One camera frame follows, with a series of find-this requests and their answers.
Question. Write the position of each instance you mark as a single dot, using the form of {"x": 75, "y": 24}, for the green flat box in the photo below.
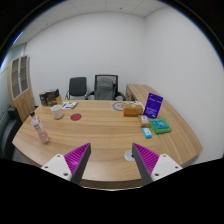
{"x": 160, "y": 125}

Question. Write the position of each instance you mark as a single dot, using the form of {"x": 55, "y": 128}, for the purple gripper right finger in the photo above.
{"x": 152, "y": 166}

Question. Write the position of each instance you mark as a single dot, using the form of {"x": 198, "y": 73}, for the small blue box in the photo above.
{"x": 147, "y": 133}

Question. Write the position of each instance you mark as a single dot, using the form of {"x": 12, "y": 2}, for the colourful leaflet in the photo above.
{"x": 68, "y": 105}

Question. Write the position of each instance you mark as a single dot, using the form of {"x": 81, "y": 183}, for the dark brown box stack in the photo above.
{"x": 50, "y": 97}

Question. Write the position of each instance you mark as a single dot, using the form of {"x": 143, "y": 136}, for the red round coaster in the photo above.
{"x": 75, "y": 117}

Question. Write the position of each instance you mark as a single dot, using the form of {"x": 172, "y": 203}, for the grey mesh office chair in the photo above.
{"x": 105, "y": 88}

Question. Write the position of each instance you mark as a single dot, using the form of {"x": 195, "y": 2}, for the small tan box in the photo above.
{"x": 144, "y": 121}

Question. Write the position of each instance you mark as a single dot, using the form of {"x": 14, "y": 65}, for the round desk cable grommet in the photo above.
{"x": 129, "y": 156}

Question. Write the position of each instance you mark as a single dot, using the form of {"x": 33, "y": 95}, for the black office chair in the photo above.
{"x": 77, "y": 87}

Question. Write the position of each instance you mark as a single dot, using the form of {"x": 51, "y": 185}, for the purple standing card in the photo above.
{"x": 153, "y": 105}

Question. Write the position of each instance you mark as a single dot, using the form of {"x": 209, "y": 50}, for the black chair at left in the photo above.
{"x": 9, "y": 126}

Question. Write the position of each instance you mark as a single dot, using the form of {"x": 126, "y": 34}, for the clear water bottle pink label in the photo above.
{"x": 37, "y": 125}

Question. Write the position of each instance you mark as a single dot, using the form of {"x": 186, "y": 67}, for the white ceramic mug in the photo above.
{"x": 57, "y": 112}

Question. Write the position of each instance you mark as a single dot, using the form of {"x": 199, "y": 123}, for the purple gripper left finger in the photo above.
{"x": 70, "y": 166}

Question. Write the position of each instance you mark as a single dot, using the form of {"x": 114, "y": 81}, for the orange tissue box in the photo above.
{"x": 132, "y": 110}

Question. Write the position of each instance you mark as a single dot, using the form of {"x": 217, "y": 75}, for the wooden glass-door cabinet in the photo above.
{"x": 19, "y": 86}

